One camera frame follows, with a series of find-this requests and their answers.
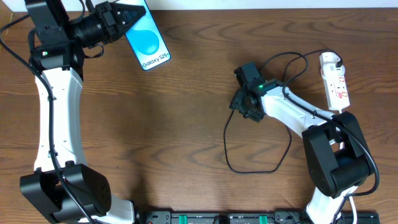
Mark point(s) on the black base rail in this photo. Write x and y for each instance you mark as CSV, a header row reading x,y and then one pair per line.
x,y
167,217

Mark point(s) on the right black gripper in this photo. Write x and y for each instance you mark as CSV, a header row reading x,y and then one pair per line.
x,y
241,106

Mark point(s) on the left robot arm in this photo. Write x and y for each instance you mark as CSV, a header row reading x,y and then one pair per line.
x,y
62,187

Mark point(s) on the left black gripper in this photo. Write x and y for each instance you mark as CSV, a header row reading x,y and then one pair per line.
x,y
109,21

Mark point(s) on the white power strip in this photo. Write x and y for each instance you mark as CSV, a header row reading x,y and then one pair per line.
x,y
335,86

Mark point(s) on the blue Samsung Galaxy smartphone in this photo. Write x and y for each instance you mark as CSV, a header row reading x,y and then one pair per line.
x,y
146,40

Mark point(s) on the white USB wall charger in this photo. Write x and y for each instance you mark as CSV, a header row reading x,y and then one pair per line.
x,y
331,58

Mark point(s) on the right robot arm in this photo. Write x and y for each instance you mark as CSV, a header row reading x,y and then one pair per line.
x,y
338,158

